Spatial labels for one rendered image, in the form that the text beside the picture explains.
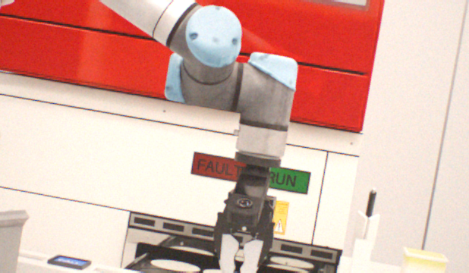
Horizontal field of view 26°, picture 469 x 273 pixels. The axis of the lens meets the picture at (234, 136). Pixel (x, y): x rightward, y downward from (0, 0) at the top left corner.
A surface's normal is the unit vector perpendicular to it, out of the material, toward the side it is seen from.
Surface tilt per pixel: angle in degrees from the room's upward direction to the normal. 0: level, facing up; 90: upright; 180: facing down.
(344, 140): 90
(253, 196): 30
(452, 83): 90
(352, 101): 90
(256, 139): 90
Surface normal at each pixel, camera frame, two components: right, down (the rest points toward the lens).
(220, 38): 0.09, -0.36
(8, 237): 0.90, 0.18
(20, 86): -0.12, 0.04
